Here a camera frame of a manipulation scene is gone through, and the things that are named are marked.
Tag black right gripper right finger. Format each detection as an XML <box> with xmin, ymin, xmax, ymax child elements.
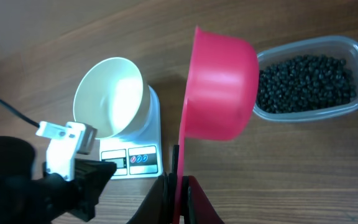
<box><xmin>181</xmin><ymin>175</ymin><xmax>224</xmax><ymax>224</ymax></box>

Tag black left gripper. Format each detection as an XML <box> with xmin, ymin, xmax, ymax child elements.
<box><xmin>42</xmin><ymin>159</ymin><xmax>117</xmax><ymax>222</ymax></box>

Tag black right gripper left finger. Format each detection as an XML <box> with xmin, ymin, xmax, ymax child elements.
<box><xmin>127</xmin><ymin>145</ymin><xmax>179</xmax><ymax>224</ymax></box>

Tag pink plastic measuring scoop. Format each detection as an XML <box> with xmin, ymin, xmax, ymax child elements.
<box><xmin>173</xmin><ymin>27</ymin><xmax>259</xmax><ymax>223</ymax></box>

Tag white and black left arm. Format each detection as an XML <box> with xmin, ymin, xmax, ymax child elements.
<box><xmin>0</xmin><ymin>136</ymin><xmax>116</xmax><ymax>223</ymax></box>

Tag white digital kitchen scale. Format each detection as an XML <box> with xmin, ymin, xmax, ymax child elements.
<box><xmin>99</xmin><ymin>88</ymin><xmax>163</xmax><ymax>180</ymax></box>

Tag white bowl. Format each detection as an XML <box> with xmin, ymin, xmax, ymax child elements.
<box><xmin>73</xmin><ymin>57</ymin><xmax>150</xmax><ymax>139</ymax></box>

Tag black beans in container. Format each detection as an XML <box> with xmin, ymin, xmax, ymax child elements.
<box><xmin>256</xmin><ymin>55</ymin><xmax>357</xmax><ymax>114</ymax></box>

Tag clear plastic container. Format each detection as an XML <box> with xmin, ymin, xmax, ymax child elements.
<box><xmin>253</xmin><ymin>35</ymin><xmax>358</xmax><ymax>123</ymax></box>

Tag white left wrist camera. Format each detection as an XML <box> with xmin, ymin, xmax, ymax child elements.
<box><xmin>36</xmin><ymin>121</ymin><xmax>97</xmax><ymax>182</ymax></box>

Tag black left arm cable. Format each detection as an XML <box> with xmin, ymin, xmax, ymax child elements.
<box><xmin>0</xmin><ymin>88</ymin><xmax>40</xmax><ymax>128</ymax></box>

